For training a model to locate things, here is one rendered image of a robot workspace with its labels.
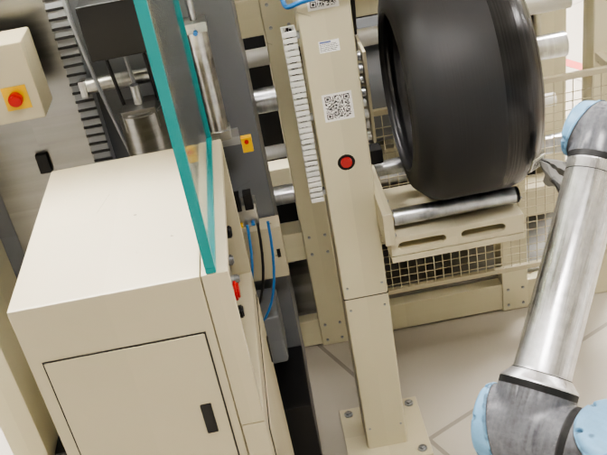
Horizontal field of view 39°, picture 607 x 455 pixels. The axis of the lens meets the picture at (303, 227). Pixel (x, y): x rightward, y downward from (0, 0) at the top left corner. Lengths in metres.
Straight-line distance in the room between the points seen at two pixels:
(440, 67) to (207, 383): 0.88
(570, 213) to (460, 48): 0.51
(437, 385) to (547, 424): 1.48
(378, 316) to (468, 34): 0.91
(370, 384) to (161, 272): 1.26
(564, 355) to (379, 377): 1.10
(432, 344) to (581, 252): 1.62
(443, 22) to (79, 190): 0.90
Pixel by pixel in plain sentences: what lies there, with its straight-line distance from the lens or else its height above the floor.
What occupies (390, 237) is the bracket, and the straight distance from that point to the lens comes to 2.25.
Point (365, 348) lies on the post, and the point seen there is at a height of 0.43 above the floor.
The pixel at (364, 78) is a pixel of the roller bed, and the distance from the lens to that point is 2.62.
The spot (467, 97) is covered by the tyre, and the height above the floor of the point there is 1.27.
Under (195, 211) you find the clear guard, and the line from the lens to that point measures 1.46.
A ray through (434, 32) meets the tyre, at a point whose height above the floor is 1.41.
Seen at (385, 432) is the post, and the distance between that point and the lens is 2.85.
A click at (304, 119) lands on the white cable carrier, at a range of 2.19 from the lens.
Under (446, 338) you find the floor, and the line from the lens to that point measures 3.27.
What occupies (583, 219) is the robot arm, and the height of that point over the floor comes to 1.19.
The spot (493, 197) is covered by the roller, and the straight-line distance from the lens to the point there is 2.31.
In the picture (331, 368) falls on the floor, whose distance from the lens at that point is 3.20.
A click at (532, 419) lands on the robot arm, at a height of 0.94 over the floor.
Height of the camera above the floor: 2.11
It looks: 32 degrees down
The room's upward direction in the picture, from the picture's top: 11 degrees counter-clockwise
